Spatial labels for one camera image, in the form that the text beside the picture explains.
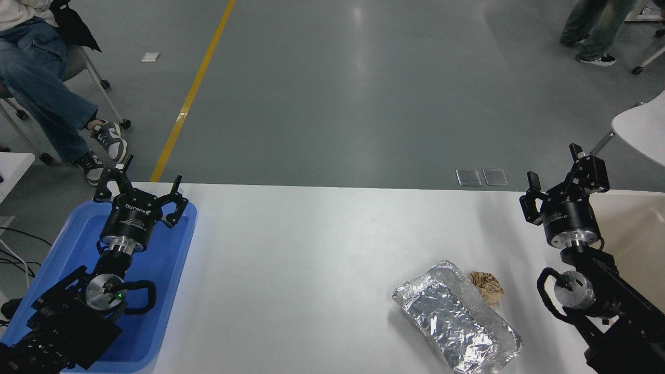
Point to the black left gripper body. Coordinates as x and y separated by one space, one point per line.
130 218

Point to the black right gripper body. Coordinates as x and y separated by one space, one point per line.
569 218

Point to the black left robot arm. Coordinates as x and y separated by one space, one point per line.
67 327

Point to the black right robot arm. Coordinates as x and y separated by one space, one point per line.
623 311

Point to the silver floor plate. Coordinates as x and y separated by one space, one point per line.
495 177
468 177

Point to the blue plastic tray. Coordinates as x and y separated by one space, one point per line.
166 270

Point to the white plastic chair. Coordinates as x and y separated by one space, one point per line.
644 135

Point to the large pale bin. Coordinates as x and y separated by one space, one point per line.
639 234

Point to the crumpled tan paper ball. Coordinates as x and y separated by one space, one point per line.
487 286

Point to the white side table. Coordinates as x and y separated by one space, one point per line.
13 171

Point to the grey chair with casters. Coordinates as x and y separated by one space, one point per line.
77 62

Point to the white caster leg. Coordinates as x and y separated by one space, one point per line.
652 58

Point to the seated person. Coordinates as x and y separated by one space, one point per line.
31 78

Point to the crumpled silver foil tray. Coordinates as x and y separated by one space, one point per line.
447 317

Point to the walking person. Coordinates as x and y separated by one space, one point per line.
597 26

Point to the black rounded floor object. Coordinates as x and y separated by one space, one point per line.
10 308

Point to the black jacket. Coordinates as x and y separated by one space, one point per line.
72 26

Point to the white wheeled frame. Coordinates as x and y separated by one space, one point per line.
647 17

